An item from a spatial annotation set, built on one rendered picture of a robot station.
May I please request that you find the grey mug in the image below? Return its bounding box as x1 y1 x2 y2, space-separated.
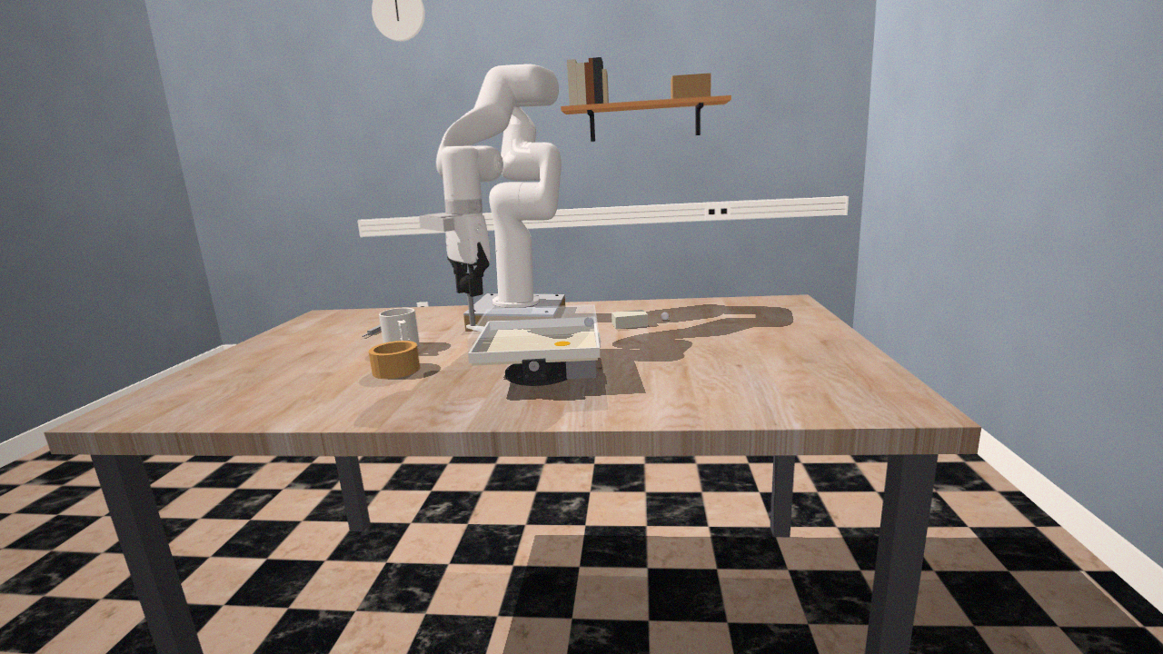
379 308 420 346

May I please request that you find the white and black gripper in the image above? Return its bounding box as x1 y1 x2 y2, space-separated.
445 213 491 297

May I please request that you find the tan hollow ring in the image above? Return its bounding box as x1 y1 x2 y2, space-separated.
369 341 420 379

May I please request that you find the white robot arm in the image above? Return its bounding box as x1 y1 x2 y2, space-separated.
419 64 562 308

